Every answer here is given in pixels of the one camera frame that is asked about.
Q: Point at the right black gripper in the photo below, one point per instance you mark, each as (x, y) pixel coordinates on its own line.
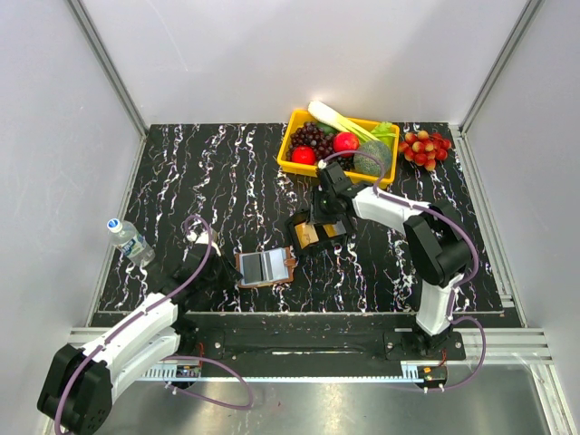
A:
(317, 217)

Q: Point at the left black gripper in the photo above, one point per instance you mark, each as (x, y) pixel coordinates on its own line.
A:
(231, 275)

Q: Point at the black card box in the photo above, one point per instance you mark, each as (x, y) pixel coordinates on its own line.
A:
(345, 229)

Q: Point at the brown leather card holder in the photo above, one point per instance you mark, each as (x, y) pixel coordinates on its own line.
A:
(265, 268)

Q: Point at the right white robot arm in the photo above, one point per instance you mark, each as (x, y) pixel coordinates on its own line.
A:
(443, 255)

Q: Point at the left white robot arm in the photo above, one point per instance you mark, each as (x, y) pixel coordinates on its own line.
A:
(83, 383)

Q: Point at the green netted melon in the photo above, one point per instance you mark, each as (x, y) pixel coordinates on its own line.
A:
(373, 158)

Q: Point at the red apple front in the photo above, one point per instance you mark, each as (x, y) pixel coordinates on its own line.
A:
(303, 155)

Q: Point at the red apple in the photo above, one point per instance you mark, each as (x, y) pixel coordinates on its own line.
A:
(345, 143)
(303, 155)

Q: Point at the yellow plastic basket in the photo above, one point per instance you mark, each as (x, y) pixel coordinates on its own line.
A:
(299, 117)

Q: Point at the red apple back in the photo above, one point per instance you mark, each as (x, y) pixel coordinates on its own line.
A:
(345, 143)

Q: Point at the dark purple grape bunch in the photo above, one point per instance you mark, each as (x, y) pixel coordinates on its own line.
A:
(322, 144)

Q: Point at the green cucumber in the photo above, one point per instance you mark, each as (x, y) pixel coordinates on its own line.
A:
(326, 129)

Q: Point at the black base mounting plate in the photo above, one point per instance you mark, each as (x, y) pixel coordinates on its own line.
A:
(394, 337)

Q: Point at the white green leek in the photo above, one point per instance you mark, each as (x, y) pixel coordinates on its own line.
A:
(326, 115)

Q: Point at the clear plastic water bottle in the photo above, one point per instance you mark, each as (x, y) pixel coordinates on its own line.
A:
(125, 237)

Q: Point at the red cherry cluster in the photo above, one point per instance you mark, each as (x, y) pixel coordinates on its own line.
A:
(425, 150)

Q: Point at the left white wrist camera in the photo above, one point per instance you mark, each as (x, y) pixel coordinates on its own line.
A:
(204, 238)

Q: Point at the aluminium frame rail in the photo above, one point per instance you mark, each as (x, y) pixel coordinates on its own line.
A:
(492, 347)

